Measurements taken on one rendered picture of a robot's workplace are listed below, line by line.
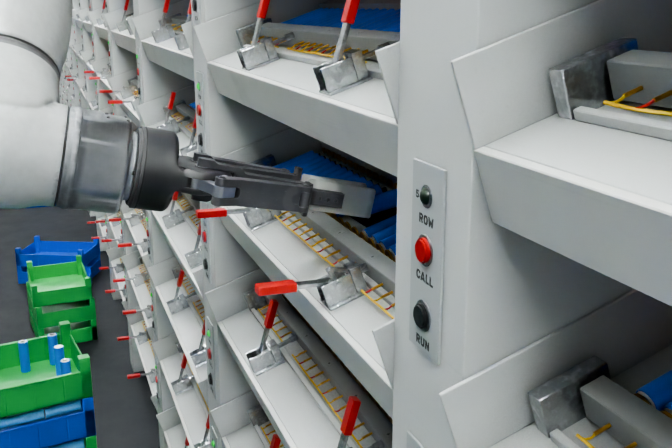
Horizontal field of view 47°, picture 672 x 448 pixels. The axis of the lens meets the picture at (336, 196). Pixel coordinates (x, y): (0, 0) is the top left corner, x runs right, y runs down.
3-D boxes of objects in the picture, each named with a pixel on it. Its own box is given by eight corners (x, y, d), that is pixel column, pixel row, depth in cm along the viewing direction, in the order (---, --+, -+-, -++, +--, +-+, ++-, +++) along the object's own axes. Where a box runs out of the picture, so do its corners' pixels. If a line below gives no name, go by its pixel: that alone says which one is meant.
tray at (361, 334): (410, 440, 57) (372, 331, 53) (223, 225, 112) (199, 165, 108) (628, 320, 62) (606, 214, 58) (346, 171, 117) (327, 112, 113)
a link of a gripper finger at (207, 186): (176, 161, 71) (179, 172, 66) (232, 170, 72) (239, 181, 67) (171, 186, 71) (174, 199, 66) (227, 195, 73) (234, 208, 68)
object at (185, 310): (218, 430, 129) (187, 361, 124) (162, 302, 184) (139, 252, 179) (326, 374, 134) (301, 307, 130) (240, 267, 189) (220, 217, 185)
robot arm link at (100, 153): (69, 99, 72) (135, 110, 74) (55, 194, 73) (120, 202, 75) (71, 112, 63) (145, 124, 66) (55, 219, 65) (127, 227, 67)
